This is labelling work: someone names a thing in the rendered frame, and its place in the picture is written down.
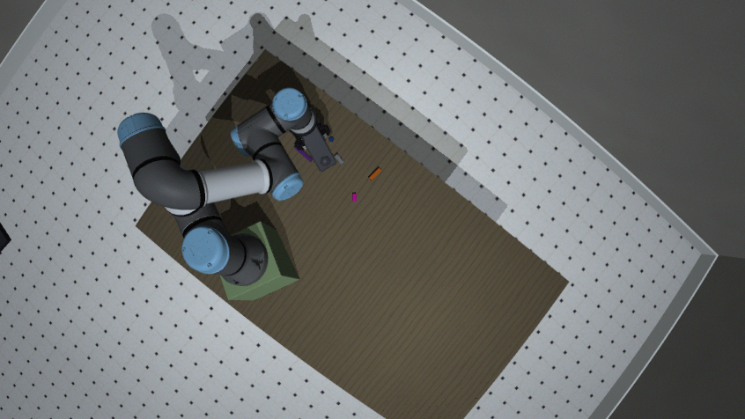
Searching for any purple rod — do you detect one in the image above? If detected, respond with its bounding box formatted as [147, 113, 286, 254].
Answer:
[294, 146, 312, 162]

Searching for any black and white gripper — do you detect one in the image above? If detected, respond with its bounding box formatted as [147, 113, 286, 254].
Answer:
[289, 108, 330, 150]

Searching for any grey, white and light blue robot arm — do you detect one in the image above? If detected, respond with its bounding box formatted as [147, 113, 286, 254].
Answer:
[117, 88, 314, 286]

